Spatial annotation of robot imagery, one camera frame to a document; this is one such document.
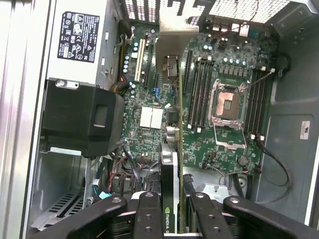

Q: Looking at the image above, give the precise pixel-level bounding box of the green motherboard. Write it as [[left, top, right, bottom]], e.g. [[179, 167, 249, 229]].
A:
[[117, 19, 277, 175]]

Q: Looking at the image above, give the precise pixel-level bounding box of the black looped wire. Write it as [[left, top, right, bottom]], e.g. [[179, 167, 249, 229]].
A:
[[254, 144, 292, 204]]

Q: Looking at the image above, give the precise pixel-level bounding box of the grey power supply unit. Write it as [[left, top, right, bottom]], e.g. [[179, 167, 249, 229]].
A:
[[46, 0, 120, 87]]

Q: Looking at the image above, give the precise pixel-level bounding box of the open black PC case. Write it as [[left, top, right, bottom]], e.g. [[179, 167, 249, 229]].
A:
[[22, 0, 319, 239]]

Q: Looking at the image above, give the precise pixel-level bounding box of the white expansion slot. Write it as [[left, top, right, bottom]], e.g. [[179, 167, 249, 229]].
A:
[[134, 38, 147, 83]]

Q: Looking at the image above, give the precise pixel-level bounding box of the CPU socket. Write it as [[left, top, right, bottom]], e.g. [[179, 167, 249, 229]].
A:
[[208, 79, 250, 122]]

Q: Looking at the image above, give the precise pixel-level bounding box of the blue flat wire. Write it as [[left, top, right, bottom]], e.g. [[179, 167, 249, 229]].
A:
[[91, 183, 112, 200]]

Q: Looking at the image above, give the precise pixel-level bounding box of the silver chipset heat sink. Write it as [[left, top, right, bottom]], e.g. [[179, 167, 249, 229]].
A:
[[139, 106, 164, 129]]

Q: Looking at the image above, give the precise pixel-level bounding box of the metal socket cover frame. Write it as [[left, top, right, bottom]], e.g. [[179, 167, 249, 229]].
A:
[[211, 117, 248, 150]]

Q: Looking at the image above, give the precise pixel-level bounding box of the silver vented metal bracket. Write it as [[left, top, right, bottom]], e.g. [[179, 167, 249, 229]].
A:
[[31, 146, 89, 231]]

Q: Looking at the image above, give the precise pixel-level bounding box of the black plastic fan shroud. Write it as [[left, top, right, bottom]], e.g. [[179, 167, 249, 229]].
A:
[[41, 79, 125, 159]]

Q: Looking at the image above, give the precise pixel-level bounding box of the black expansion slot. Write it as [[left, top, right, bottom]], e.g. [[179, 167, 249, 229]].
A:
[[144, 43, 155, 90]]

